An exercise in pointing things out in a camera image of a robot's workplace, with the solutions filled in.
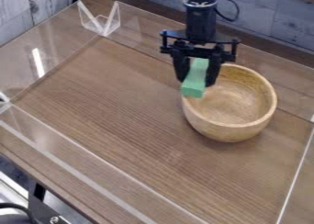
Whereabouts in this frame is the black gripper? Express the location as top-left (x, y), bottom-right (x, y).
top-left (160, 29), bottom-right (241, 87)

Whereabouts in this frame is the green rectangular stick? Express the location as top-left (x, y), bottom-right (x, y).
top-left (181, 58), bottom-right (209, 98)

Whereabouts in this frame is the wooden bowl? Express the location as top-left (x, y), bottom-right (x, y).
top-left (182, 63), bottom-right (278, 142)

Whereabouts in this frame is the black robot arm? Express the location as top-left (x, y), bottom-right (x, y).
top-left (160, 0), bottom-right (241, 87)

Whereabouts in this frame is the clear acrylic corner bracket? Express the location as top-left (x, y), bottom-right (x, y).
top-left (78, 0), bottom-right (121, 37)

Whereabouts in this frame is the clear acrylic front wall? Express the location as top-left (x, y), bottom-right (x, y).
top-left (0, 103), bottom-right (209, 224)

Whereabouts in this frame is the black table leg bracket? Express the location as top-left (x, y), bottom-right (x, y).
top-left (29, 180), bottom-right (71, 224)

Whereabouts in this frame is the black cable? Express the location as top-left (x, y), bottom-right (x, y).
top-left (0, 202), bottom-right (35, 224)

